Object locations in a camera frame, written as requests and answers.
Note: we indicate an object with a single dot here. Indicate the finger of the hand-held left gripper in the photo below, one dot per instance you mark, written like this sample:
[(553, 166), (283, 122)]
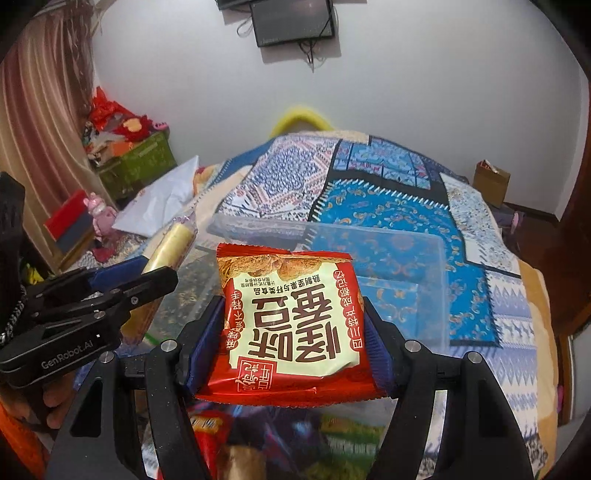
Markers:
[(152, 284), (117, 272)]

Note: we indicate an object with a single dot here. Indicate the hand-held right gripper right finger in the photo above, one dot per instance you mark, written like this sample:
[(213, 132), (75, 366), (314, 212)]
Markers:
[(377, 364)]

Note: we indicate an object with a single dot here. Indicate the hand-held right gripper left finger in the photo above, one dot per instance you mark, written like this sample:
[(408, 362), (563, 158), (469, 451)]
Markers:
[(207, 344)]

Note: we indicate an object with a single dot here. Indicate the yellow roll snack packet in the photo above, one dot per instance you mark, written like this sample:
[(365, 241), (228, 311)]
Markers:
[(174, 242)]

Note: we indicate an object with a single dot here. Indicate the clear plastic storage box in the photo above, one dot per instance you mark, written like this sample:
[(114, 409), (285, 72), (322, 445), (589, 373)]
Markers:
[(397, 258)]

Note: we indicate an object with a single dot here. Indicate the person's left hand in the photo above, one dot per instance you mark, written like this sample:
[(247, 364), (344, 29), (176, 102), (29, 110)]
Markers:
[(57, 401)]

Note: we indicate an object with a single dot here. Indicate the pink plush toy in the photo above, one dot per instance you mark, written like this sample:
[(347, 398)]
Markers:
[(102, 214)]

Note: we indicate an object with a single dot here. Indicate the red and grey box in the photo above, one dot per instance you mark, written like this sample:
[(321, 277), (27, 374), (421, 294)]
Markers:
[(69, 221)]

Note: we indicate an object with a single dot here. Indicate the green snack packet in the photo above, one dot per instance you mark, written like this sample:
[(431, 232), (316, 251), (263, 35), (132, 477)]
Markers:
[(351, 434)]

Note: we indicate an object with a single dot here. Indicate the white plastic bag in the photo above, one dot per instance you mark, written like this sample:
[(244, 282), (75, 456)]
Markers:
[(157, 198)]

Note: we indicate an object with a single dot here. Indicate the orange cloth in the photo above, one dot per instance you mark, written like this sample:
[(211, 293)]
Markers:
[(18, 438)]

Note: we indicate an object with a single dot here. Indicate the red and yellow snack packet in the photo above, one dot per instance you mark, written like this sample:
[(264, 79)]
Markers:
[(210, 434)]

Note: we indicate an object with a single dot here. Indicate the green storage box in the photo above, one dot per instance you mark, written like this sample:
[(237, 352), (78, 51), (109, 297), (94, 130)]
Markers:
[(138, 161)]

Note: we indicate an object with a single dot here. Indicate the brown snack packet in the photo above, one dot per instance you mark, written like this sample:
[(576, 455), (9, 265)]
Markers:
[(249, 464)]

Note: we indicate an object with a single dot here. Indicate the blue patchwork printed blanket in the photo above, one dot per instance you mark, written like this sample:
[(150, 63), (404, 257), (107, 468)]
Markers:
[(383, 207)]

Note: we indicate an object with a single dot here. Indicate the striped beige curtain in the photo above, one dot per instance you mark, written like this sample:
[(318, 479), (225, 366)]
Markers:
[(41, 115)]

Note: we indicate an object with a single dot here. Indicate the wooden door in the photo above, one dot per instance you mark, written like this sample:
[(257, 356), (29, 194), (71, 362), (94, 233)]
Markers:
[(575, 300)]

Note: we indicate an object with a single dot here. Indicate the brown cardboard box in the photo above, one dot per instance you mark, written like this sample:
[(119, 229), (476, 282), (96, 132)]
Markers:
[(491, 184)]

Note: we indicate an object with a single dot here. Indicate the yellow curved headrest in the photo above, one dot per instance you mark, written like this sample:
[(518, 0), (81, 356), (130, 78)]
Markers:
[(300, 115)]

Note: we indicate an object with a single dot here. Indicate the black wall monitor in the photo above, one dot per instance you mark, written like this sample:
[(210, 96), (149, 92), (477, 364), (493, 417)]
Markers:
[(293, 21)]

